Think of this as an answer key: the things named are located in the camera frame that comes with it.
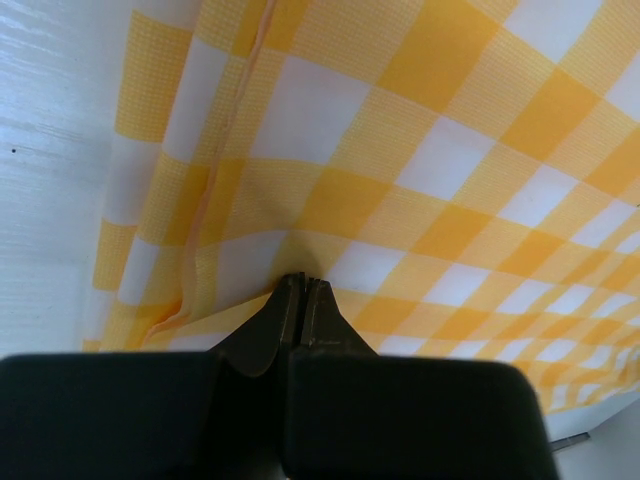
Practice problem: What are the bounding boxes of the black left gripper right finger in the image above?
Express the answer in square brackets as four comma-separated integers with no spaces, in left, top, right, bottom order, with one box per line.
[282,279,556,479]

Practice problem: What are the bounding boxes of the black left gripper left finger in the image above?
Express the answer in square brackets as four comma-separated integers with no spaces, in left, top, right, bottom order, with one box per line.
[1,274,306,479]

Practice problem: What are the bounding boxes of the yellow white checkered cloth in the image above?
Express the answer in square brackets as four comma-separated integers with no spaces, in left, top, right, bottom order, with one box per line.
[83,1,639,412]

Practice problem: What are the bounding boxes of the aluminium front rail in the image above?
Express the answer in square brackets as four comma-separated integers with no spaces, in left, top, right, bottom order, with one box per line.
[550,432,591,452]

